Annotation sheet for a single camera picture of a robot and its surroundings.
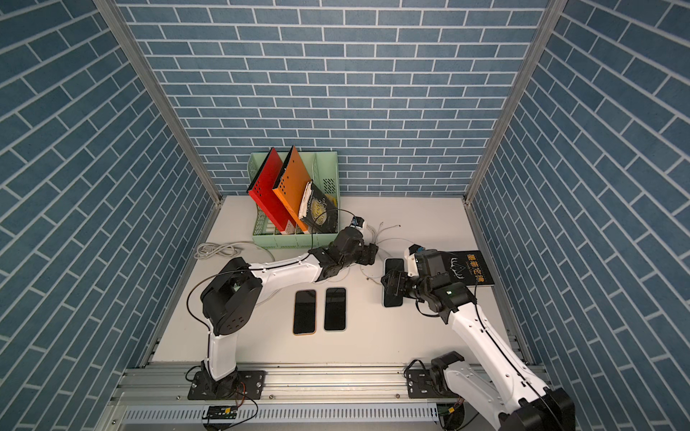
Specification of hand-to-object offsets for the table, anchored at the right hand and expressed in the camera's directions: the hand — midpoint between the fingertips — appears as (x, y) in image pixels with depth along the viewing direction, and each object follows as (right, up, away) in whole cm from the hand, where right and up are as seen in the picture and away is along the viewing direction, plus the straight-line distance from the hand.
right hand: (394, 280), depth 80 cm
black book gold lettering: (+29, +1, +18) cm, 34 cm away
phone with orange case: (-29, -13, +9) cm, 33 cm away
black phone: (-19, -12, +9) cm, 24 cm away
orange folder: (-34, +30, +14) cm, 47 cm away
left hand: (-5, +8, +11) cm, 15 cm away
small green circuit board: (-48, -34, -8) cm, 59 cm away
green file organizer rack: (-25, +38, +26) cm, 53 cm away
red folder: (-42, +28, +5) cm, 50 cm away
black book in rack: (-26, +22, +17) cm, 38 cm away
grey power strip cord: (-67, +7, +19) cm, 70 cm away
